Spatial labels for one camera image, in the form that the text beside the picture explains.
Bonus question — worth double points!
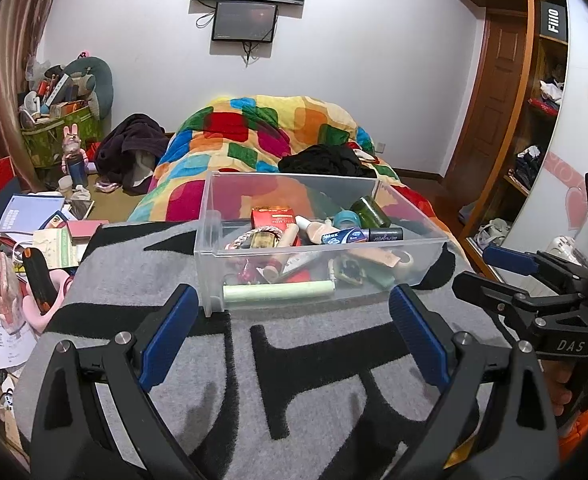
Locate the braided bracelet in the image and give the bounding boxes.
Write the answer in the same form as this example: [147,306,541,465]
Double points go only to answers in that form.
[224,226,281,252]

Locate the green and white book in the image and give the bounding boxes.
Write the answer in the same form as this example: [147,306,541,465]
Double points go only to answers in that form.
[33,227,87,271]

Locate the pink book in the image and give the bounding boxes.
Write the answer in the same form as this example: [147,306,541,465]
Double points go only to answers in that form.
[65,220,110,246]

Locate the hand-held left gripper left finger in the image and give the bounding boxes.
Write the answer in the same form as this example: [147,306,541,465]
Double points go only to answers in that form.
[29,284,210,480]

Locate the pink bunny toy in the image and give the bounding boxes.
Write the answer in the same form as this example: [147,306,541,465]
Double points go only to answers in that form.
[60,124,89,171]

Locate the long pale green tube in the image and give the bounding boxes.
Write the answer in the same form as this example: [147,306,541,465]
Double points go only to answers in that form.
[222,281,335,303]

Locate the folded dark clothes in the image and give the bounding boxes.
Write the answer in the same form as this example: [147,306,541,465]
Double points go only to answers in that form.
[513,146,542,186]

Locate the black tool handle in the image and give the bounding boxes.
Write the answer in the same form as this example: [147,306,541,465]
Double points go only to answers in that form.
[22,247,57,316]

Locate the clear plastic box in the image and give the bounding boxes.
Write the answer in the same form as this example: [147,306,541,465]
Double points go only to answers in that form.
[194,171,450,317]

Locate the red packet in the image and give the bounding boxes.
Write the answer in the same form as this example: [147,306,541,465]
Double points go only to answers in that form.
[250,205,297,233]

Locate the light blue notebook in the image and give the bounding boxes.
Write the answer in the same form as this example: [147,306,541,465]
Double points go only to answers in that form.
[0,195,67,235]

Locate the beige cosmetic tube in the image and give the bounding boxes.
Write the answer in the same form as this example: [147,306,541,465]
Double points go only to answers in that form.
[294,215,335,246]

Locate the grey and black blanket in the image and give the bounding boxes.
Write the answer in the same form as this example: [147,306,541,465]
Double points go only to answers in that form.
[11,217,530,480]

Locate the black printed box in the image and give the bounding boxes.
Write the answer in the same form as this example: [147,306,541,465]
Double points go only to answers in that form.
[539,0,570,43]

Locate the green glass jar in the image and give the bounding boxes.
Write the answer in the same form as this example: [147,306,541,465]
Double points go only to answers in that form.
[349,196,392,231]

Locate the white sliding door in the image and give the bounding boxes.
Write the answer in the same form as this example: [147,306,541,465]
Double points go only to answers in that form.
[499,0,588,281]

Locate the red bead charm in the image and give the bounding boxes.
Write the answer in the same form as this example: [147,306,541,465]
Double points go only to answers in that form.
[234,260,260,286]

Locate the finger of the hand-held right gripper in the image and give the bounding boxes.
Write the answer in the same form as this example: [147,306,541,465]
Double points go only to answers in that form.
[451,270,587,331]
[482,245,588,286]

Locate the white sneakers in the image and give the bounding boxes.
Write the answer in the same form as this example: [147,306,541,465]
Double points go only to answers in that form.
[474,217,512,246]

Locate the person's right hand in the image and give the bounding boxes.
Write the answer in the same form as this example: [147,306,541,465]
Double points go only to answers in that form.
[544,359,577,417]

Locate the wooden door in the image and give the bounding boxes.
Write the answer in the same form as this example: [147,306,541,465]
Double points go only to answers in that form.
[441,10,530,181]

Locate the pink and white pouch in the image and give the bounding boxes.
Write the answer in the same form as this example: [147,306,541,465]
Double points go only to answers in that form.
[0,252,25,323]

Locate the pink plastic holder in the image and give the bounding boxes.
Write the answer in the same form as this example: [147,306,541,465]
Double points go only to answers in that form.
[24,269,75,333]

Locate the beige lipstick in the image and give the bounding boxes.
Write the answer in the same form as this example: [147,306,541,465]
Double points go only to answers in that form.
[263,224,301,283]

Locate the folded light clothes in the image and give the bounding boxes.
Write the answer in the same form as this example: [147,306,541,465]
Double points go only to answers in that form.
[539,77,565,106]

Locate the green storage bag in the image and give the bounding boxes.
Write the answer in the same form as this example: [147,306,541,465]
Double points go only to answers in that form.
[21,102,100,168]

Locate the colourful patchwork blanket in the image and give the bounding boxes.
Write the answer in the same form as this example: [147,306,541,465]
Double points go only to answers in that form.
[126,94,475,271]

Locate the green and white tube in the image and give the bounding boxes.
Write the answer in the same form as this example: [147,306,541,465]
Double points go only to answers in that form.
[284,252,325,273]

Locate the small blue box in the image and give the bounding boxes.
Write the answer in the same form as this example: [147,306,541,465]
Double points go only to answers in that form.
[321,227,370,246]

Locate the black clothing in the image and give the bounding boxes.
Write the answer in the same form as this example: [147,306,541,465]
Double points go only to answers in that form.
[278,143,379,179]

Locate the mint green bottle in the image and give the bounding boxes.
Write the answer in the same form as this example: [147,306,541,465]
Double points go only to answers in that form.
[359,265,405,289]

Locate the brown patterned case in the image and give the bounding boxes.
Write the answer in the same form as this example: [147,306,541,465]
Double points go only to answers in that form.
[331,255,367,286]

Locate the white paper sheets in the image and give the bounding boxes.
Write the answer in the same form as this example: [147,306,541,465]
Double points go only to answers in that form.
[0,310,40,376]

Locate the small wall monitor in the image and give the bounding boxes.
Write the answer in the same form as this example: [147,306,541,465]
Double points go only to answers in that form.
[211,1,279,43]

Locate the dark purple clothing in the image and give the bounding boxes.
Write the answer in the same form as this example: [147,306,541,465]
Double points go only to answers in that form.
[95,113,167,196]

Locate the navy box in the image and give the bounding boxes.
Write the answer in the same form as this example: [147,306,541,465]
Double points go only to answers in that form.
[0,191,22,233]

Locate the tablet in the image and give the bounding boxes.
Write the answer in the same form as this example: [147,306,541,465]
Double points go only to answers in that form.
[69,199,95,221]

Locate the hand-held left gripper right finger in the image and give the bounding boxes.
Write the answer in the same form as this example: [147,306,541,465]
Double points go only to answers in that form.
[388,284,560,480]

